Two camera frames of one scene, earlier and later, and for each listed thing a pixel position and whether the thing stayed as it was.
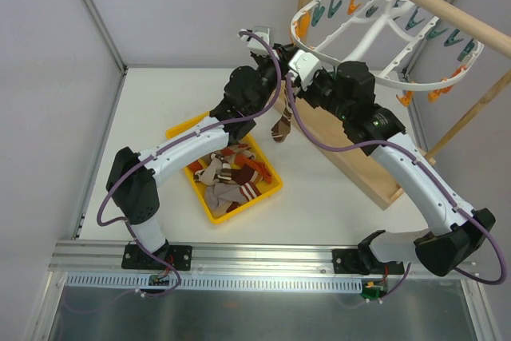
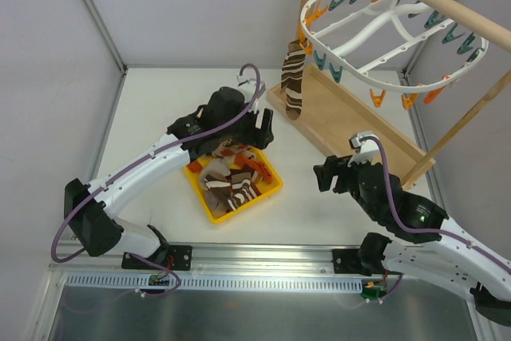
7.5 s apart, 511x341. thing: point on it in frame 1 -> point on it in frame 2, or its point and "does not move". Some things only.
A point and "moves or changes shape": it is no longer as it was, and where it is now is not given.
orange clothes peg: x=406 y=100 -> x=378 y=100
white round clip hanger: x=409 y=47 does not move
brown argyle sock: x=281 y=130 moves or changes shape
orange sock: x=241 y=159 does not move
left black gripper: x=270 y=61 -> x=255 y=133
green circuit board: x=371 y=291 does not move
